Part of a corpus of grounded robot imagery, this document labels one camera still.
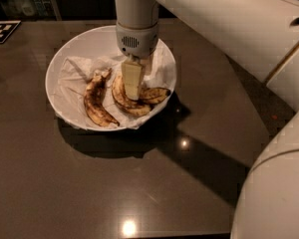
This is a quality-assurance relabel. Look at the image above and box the spotted banana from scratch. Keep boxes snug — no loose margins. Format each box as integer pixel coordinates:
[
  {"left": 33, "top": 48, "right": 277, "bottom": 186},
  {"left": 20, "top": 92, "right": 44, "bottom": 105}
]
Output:
[
  {"left": 84, "top": 69, "right": 120, "bottom": 127},
  {"left": 112, "top": 75, "right": 151, "bottom": 118},
  {"left": 140, "top": 88, "right": 171, "bottom": 105}
]

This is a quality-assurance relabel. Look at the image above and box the white paper towel liner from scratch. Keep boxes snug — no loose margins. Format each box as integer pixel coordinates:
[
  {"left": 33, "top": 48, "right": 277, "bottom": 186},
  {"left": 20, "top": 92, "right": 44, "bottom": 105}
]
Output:
[{"left": 53, "top": 40, "right": 177, "bottom": 131}]

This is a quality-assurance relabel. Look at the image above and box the black white fiducial marker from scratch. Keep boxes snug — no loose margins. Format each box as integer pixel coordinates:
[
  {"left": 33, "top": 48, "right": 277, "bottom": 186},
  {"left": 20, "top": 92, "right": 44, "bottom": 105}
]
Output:
[{"left": 0, "top": 20, "right": 21, "bottom": 44}]

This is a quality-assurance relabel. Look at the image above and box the white bowl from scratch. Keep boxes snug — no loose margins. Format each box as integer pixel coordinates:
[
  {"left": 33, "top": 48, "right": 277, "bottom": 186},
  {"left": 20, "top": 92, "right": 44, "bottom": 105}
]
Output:
[{"left": 45, "top": 25, "right": 178, "bottom": 132}]

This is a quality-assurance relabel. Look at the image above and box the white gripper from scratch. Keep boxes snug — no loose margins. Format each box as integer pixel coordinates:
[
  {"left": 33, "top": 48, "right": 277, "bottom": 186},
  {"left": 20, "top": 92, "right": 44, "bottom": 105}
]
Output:
[{"left": 116, "top": 23, "right": 158, "bottom": 101}]

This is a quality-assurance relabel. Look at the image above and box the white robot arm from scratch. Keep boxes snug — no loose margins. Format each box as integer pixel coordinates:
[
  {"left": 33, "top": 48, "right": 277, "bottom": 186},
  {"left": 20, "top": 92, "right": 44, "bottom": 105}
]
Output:
[{"left": 115, "top": 0, "right": 299, "bottom": 239}]

